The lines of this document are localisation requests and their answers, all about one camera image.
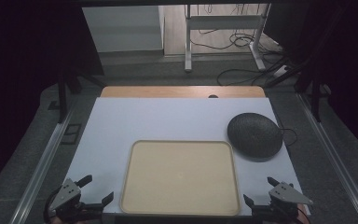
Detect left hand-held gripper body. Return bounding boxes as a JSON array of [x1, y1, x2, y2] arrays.
[[43, 177, 104, 224]]

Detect black metal stand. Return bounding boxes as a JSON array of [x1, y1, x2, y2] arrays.
[[57, 69, 107, 124], [295, 74, 324, 123]]

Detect white cabinet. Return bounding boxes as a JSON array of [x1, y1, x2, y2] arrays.
[[81, 5, 166, 54]]

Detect white power strip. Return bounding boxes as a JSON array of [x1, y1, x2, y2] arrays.
[[273, 64, 289, 78]]

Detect thin black cable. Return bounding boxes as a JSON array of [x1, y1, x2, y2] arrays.
[[278, 121, 298, 147]]

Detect white table cover board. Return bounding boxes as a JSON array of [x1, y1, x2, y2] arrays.
[[64, 96, 311, 217]]

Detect white metal desk frame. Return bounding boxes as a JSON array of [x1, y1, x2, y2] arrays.
[[184, 3, 273, 74]]

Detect black floor plate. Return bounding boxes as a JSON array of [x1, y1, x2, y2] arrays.
[[60, 123, 83, 146]]

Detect person's right hand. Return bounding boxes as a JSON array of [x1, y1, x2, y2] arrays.
[[296, 203, 312, 224]]

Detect silver metal floor rail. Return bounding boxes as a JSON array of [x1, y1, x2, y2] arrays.
[[296, 92, 358, 224], [8, 104, 76, 224]]

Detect beige rectangular tray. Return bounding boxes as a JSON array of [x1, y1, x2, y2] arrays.
[[119, 139, 241, 217]]

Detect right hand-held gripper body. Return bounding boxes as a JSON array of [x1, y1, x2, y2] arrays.
[[251, 182, 314, 224]]

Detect black floor cables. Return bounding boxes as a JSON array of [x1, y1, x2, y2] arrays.
[[188, 4, 293, 87]]

